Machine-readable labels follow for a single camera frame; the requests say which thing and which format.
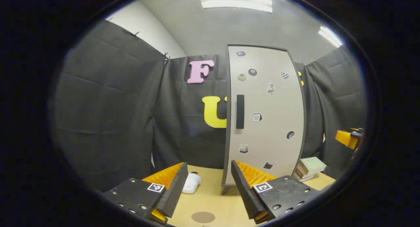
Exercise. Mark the grey-brown book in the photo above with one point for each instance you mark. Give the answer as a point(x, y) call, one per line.
point(305, 178)

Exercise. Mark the large ceiling light panel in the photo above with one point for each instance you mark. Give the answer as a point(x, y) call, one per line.
point(234, 0)

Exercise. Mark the small white lumpy object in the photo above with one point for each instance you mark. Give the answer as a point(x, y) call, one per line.
point(192, 182)

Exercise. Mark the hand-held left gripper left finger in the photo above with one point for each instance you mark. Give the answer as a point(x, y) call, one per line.
point(175, 191)

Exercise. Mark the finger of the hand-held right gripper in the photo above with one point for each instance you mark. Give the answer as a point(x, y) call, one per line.
point(346, 138)

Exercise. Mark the small ceiling light panel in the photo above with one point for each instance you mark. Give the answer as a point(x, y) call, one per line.
point(329, 36)

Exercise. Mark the black backdrop cloth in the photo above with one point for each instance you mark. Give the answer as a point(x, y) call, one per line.
point(108, 105)

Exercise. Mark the dark cabinet body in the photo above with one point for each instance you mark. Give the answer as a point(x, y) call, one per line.
point(224, 181)

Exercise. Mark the pale green book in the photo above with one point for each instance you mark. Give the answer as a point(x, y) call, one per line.
point(311, 164)

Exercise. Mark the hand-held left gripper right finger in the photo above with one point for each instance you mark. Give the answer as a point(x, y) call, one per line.
point(244, 194)

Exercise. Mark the round brown coaster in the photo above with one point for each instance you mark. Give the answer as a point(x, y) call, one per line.
point(203, 217)

